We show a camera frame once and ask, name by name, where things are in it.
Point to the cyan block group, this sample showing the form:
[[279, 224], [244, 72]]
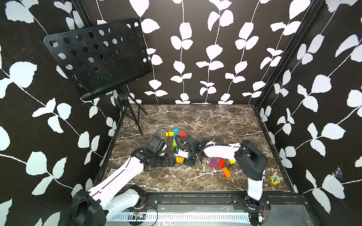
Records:
[[176, 132]]

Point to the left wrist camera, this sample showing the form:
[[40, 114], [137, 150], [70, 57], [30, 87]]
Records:
[[157, 146]]

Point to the yellow long block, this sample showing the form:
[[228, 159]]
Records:
[[179, 159]]

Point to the green block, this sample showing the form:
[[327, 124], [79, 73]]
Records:
[[174, 146]]

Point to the purple block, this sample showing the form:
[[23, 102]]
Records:
[[212, 163]]

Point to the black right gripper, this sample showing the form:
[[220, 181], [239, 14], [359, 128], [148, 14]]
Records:
[[189, 163]]

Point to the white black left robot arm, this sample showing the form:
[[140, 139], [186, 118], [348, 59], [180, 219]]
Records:
[[102, 202]]

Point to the orange block lower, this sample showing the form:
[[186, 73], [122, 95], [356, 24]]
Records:
[[226, 172]]

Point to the white slotted cable duct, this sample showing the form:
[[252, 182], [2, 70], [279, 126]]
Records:
[[239, 217]]

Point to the red-orange small block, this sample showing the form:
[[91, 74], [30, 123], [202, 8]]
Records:
[[182, 134]]

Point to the black perforated music stand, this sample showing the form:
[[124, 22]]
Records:
[[103, 58]]

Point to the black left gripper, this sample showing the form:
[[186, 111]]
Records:
[[166, 162]]

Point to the red block right group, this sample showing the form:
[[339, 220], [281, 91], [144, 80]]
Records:
[[221, 163]]

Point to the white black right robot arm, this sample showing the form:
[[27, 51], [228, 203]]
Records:
[[252, 161]]

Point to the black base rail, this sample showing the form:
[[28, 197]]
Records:
[[235, 198]]

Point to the yellow blue small toy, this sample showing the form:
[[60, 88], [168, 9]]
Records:
[[275, 179]]

